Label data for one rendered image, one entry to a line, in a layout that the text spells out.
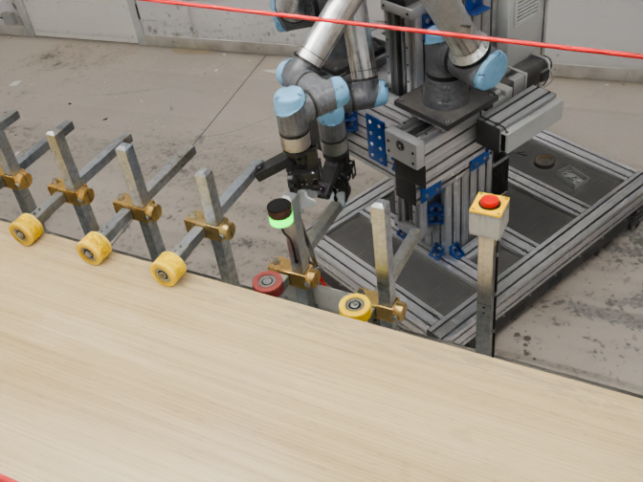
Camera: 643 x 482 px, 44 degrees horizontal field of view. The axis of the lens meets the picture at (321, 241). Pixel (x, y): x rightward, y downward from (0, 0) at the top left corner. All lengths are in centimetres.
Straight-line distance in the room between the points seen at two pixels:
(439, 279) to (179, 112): 220
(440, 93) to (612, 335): 126
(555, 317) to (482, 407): 148
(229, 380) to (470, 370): 55
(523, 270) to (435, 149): 81
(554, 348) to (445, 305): 45
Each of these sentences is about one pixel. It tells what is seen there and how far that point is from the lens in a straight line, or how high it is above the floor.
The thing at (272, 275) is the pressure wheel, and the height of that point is 90.
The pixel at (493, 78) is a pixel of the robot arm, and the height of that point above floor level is 118.
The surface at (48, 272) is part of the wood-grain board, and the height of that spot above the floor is 90.
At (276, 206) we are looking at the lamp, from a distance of 194.
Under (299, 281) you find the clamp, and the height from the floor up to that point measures 85.
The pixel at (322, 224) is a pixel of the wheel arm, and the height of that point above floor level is 86.
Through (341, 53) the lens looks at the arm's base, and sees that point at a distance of 271.
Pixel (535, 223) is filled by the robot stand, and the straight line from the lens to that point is 329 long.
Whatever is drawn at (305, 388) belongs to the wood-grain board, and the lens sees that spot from 181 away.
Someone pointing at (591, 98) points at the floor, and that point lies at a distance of 451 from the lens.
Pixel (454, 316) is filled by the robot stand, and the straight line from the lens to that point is 289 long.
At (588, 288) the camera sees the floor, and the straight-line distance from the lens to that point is 334.
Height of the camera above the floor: 230
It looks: 40 degrees down
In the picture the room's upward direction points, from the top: 8 degrees counter-clockwise
